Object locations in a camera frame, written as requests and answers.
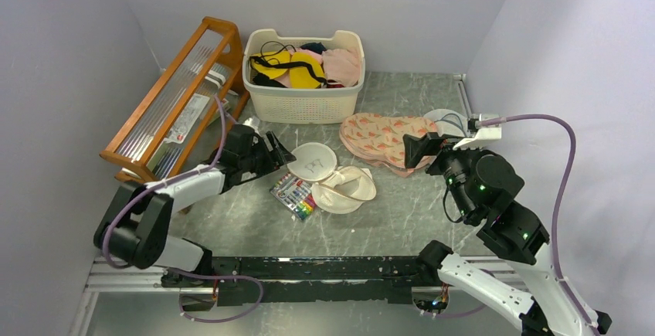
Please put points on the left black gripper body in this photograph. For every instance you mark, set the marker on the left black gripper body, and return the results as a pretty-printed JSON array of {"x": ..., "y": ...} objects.
[{"x": 259, "y": 159}]

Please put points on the papers on shelf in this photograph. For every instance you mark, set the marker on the papers on shelf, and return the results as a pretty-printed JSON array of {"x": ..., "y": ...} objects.
[{"x": 198, "y": 104}]

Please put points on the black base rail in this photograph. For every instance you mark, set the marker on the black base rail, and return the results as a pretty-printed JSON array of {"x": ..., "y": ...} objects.
[{"x": 242, "y": 280}]

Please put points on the aluminium frame rail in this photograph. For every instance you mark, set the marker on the aluminium frame rail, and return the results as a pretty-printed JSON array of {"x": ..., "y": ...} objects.
[{"x": 131, "y": 302}]

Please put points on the white mesh laundry bag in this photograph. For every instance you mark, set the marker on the white mesh laundry bag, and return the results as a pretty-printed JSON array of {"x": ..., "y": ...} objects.
[{"x": 448, "y": 122}]

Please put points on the dark navy garment in basket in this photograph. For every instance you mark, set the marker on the dark navy garment in basket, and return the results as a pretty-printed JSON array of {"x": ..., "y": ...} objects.
[{"x": 313, "y": 47}]

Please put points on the beige mesh laundry bag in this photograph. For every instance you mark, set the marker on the beige mesh laundry bag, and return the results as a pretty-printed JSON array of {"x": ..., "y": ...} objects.
[{"x": 335, "y": 189}]

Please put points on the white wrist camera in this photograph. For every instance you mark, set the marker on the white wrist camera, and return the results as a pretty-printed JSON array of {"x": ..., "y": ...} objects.
[
  {"x": 253, "y": 122},
  {"x": 482, "y": 131}
]

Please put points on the marker pen pack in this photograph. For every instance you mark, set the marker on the marker pen pack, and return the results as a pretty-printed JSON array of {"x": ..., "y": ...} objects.
[{"x": 295, "y": 194}]

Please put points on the orange wooden shelf rack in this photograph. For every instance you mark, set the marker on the orange wooden shelf rack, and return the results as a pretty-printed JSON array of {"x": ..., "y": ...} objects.
[{"x": 139, "y": 148}]

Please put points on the pink bra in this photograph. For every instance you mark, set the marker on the pink bra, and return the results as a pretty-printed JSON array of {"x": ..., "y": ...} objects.
[{"x": 342, "y": 66}]

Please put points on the red garment in basket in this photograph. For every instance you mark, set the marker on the red garment in basket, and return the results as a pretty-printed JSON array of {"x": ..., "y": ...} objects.
[{"x": 335, "y": 85}]

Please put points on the pink garment in basket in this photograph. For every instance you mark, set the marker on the pink garment in basket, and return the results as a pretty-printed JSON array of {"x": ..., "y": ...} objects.
[{"x": 306, "y": 76}]

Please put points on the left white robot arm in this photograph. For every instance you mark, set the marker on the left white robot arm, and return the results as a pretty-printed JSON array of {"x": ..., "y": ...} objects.
[{"x": 134, "y": 231}]

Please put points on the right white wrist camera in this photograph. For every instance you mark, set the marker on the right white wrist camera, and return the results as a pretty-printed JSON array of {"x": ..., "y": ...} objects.
[{"x": 482, "y": 131}]

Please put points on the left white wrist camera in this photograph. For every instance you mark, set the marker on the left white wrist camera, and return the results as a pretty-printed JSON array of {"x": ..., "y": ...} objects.
[{"x": 253, "y": 122}]

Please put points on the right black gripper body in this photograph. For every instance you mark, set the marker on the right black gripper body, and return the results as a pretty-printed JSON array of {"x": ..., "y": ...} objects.
[{"x": 453, "y": 164}]

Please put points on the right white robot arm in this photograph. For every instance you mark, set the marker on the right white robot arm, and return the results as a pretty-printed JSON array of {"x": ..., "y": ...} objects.
[{"x": 484, "y": 186}]

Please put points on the yellow black item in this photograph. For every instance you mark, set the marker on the yellow black item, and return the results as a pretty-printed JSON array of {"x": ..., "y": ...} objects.
[{"x": 291, "y": 67}]

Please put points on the floral pink laundry bag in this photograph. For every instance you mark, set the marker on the floral pink laundry bag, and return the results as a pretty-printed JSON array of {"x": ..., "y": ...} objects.
[{"x": 378, "y": 140}]

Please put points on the cream plastic laundry basket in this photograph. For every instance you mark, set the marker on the cream plastic laundry basket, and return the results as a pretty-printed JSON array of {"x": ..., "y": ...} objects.
[{"x": 306, "y": 105}]

